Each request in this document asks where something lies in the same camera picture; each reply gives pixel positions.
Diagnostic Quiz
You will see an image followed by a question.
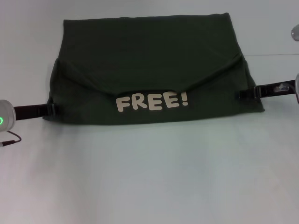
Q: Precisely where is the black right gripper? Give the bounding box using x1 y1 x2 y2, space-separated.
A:
239 79 296 100

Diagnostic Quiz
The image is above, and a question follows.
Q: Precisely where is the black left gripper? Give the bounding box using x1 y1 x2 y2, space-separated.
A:
13 102 59 121

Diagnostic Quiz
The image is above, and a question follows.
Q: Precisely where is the dark green shirt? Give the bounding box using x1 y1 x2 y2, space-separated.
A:
43 12 266 126

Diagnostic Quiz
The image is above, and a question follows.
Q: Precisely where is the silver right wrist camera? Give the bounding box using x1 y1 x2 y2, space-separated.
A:
291 23 299 42

